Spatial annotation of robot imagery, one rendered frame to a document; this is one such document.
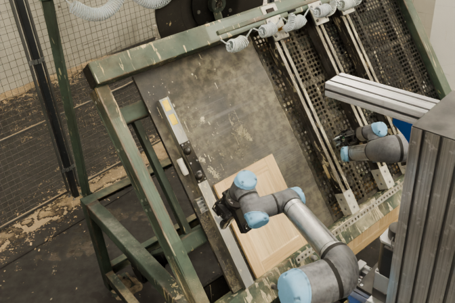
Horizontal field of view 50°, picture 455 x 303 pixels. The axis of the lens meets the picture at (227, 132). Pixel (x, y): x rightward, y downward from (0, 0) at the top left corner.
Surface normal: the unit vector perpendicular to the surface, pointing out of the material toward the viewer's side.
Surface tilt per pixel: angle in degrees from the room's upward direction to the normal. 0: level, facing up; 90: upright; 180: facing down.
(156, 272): 0
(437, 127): 0
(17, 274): 0
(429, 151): 90
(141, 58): 55
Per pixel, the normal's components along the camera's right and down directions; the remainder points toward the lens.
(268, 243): 0.48, -0.18
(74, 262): -0.07, -0.85
